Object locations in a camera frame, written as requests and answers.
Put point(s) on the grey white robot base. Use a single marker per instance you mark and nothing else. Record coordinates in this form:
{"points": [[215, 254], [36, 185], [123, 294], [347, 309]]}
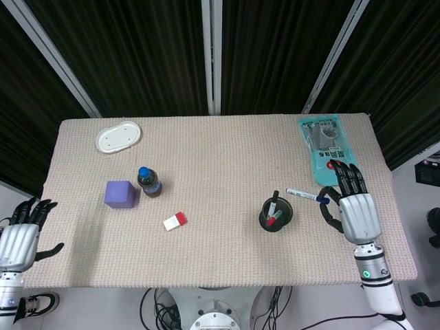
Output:
{"points": [[214, 318]]}

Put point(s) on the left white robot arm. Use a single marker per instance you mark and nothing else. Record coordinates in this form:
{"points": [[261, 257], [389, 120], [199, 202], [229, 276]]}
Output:
{"points": [[10, 292]]}

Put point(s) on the teal plastic cloth package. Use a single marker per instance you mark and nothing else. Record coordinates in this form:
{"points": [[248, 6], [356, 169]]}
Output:
{"points": [[323, 154]]}

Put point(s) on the black equipment box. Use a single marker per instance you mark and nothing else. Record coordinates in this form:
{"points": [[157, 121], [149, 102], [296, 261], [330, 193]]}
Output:
{"points": [[428, 172]]}

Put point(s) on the white metal frame post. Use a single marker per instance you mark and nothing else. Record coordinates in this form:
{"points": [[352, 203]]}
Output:
{"points": [[211, 51], [335, 51], [51, 51]]}

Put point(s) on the black marker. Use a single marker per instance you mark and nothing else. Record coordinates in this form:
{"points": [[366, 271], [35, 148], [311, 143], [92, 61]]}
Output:
{"points": [[275, 199]]}

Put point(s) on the black chair caster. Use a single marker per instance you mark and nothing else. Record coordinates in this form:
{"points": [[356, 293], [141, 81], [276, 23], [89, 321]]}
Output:
{"points": [[423, 299]]}

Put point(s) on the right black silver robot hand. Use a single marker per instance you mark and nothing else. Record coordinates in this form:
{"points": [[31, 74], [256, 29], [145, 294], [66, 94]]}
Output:
{"points": [[361, 216]]}

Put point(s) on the black chair base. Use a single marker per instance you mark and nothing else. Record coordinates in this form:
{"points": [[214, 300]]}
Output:
{"points": [[434, 227]]}

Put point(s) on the purple foam cube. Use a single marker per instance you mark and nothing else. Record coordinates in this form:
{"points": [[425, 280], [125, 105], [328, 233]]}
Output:
{"points": [[118, 196]]}

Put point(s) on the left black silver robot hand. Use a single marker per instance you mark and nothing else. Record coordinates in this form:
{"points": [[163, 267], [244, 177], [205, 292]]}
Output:
{"points": [[17, 244]]}

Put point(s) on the black and white shoe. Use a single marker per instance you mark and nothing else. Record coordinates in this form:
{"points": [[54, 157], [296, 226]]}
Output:
{"points": [[43, 304]]}

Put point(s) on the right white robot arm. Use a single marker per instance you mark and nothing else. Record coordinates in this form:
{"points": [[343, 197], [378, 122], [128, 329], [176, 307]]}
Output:
{"points": [[374, 271]]}

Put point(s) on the cola bottle blue cap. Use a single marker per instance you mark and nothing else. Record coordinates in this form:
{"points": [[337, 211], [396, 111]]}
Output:
{"points": [[150, 185]]}

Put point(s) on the red cap marker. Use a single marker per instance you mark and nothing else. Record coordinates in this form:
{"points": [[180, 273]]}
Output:
{"points": [[271, 221]]}

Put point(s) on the white oval tray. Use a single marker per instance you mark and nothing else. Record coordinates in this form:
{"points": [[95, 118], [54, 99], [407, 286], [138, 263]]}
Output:
{"points": [[117, 137]]}

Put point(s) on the black mesh pen holder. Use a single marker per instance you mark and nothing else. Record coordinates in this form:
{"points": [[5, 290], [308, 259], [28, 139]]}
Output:
{"points": [[276, 227]]}

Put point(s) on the blue cap marker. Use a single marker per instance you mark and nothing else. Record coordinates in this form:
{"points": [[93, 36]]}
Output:
{"points": [[302, 194]]}

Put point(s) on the black curtain panel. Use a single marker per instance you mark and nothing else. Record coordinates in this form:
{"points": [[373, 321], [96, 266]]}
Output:
{"points": [[20, 103], [137, 51], [275, 51], [405, 68]]}

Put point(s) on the red and white block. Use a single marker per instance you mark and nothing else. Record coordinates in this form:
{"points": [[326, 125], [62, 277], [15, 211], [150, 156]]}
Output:
{"points": [[173, 222]]}

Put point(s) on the beige woven tablecloth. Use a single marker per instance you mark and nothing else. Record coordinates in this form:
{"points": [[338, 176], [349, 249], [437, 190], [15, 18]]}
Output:
{"points": [[220, 254]]}

